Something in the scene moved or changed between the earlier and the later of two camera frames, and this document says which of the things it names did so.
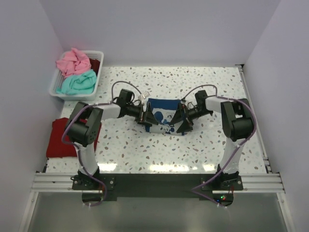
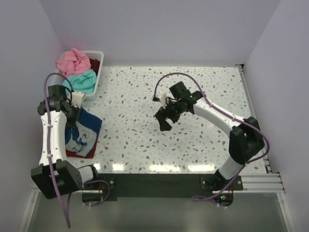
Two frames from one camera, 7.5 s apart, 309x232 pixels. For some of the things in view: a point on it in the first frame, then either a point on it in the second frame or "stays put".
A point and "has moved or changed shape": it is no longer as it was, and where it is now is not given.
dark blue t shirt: x=163 y=110 has moved or changed shape
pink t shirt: x=73 y=63 stays put
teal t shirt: x=83 y=83 stays put
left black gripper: x=146 y=118 -> x=72 y=123
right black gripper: x=188 y=123 -> x=161 y=115
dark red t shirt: x=94 y=65 stays put
